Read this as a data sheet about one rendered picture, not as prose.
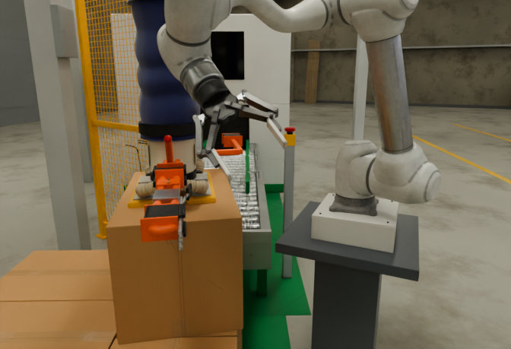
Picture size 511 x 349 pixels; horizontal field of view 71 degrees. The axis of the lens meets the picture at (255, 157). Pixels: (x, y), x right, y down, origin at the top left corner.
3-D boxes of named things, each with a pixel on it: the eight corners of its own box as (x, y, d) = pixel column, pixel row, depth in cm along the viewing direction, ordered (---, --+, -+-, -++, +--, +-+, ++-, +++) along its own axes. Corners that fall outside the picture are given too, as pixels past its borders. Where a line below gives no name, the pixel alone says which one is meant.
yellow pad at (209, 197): (185, 176, 154) (185, 165, 153) (209, 176, 156) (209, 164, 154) (186, 205, 121) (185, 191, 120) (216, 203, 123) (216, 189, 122)
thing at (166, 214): (145, 225, 80) (144, 204, 79) (179, 223, 81) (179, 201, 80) (141, 242, 72) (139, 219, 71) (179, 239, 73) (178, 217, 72)
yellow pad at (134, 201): (140, 179, 150) (138, 167, 149) (164, 178, 152) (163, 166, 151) (128, 209, 118) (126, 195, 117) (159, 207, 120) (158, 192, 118)
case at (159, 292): (141, 253, 170) (134, 172, 161) (225, 245, 177) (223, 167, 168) (117, 345, 113) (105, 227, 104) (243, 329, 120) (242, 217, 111)
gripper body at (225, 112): (226, 91, 87) (246, 118, 83) (195, 107, 85) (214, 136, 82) (223, 71, 80) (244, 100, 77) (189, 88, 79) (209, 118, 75)
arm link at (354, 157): (350, 185, 156) (353, 134, 152) (388, 195, 142) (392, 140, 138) (326, 192, 147) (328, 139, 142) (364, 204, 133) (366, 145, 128)
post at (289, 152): (281, 273, 253) (284, 132, 230) (290, 273, 253) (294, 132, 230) (282, 278, 247) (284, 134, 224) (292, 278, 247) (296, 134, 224)
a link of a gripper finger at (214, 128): (220, 106, 78) (214, 105, 79) (209, 151, 74) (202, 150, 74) (223, 115, 82) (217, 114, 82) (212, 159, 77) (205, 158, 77)
